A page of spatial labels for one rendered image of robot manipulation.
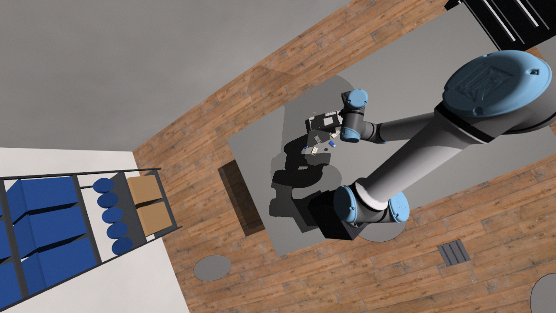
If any white rack of bins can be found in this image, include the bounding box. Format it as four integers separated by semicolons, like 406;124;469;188
309;110;343;131

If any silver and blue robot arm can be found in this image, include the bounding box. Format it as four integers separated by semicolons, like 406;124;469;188
333;50;556;228

